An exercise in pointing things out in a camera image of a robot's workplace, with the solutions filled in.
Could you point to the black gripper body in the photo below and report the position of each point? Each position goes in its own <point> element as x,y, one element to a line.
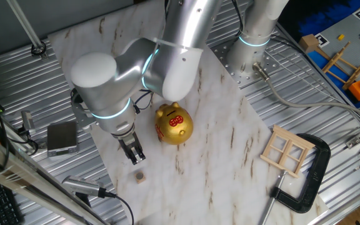
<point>127,142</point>

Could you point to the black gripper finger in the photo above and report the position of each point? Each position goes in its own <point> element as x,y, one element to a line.
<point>128,154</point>
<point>137,154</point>

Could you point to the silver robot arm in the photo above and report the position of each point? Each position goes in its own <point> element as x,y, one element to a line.
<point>105,93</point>

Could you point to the gold piggy bank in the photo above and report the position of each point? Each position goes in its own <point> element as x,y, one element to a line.
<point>173,131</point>

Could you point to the marble pattern board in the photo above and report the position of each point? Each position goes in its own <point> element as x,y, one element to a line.
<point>198,175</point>

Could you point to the grey digital scale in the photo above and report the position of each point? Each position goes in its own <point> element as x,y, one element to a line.
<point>62,136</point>

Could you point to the metal tripod pole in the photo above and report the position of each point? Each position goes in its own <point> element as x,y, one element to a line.
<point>25,25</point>

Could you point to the black C-clamp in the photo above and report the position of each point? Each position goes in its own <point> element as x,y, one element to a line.
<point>320,162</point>

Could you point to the wooden cube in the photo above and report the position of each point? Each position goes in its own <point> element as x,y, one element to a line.
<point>308,43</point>

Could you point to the blue foam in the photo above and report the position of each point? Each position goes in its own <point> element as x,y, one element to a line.
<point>323,18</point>

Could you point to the yellow toy brick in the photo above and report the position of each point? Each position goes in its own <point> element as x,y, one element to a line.
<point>341,37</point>

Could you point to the grey brick baseplate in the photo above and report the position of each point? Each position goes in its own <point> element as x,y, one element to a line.
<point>352,28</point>

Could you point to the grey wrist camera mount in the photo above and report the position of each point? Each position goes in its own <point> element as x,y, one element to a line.
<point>83,120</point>

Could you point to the silver ribbed camera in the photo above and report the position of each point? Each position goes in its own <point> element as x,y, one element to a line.
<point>81,185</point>

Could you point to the black camera stand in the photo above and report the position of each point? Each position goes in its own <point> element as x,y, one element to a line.
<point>84,199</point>

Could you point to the small grey camera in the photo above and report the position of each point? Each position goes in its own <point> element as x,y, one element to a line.
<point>27,121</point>

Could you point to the aluminium frame beam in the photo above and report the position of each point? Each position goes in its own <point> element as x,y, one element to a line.
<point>20,176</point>

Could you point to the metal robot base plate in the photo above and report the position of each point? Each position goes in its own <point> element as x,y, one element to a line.
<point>222,62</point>

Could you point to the wooden window frame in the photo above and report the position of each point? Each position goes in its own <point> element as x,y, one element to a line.
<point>287,150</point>

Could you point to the small metal bracket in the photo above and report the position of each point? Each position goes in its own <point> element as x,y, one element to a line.
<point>353,143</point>

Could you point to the wooden ladder frame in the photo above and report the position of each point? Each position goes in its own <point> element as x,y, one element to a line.
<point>336,57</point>

